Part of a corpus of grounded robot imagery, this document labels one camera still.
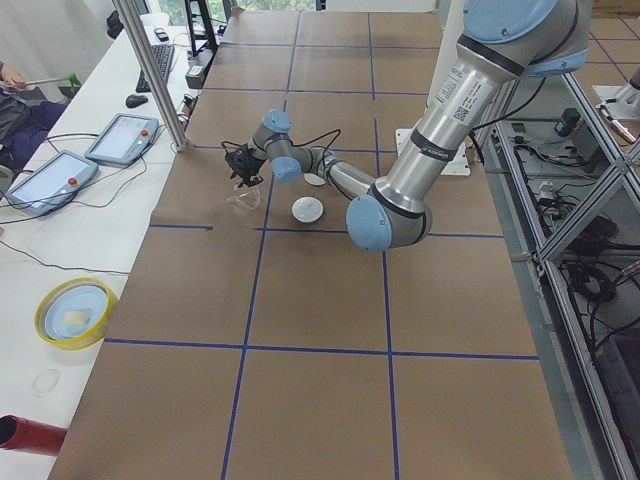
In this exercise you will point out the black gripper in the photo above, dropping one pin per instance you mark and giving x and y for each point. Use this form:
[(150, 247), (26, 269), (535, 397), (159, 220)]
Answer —
[(246, 166)]

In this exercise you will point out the white enamel cup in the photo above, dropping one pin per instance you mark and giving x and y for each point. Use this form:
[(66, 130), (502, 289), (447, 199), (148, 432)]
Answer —
[(314, 180)]

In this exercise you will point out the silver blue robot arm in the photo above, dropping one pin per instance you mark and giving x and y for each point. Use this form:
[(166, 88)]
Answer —
[(501, 41)]

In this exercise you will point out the far teach pendant tablet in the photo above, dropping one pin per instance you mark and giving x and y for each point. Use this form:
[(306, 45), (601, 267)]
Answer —
[(123, 140)]

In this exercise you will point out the teach pendant tablet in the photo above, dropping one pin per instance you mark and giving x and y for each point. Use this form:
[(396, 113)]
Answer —
[(123, 140), (52, 185)]

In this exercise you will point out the black computer mouse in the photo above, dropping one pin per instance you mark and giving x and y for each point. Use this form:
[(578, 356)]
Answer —
[(135, 100)]

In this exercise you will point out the black keyboard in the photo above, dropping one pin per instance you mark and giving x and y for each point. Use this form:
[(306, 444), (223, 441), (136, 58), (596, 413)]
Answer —
[(163, 55)]

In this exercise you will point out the near teach pendant tablet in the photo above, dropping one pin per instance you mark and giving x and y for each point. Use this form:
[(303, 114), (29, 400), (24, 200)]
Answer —
[(52, 185)]

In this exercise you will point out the yellow rimmed bowl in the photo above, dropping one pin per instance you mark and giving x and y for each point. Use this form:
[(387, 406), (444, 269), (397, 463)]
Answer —
[(75, 314)]

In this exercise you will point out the seated person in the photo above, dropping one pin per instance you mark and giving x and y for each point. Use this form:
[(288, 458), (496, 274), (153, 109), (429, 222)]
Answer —
[(23, 127)]

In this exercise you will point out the red cylinder tube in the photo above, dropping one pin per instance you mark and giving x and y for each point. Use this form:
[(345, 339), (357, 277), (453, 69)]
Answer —
[(29, 436)]

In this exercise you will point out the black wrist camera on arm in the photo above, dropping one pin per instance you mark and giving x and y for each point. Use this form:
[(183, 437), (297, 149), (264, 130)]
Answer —
[(239, 155)]

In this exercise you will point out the aluminium frame post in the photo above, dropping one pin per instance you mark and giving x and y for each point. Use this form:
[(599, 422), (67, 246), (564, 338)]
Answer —
[(142, 48)]

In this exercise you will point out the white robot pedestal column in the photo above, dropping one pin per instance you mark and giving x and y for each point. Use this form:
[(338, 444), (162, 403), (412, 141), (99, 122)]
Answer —
[(451, 16)]

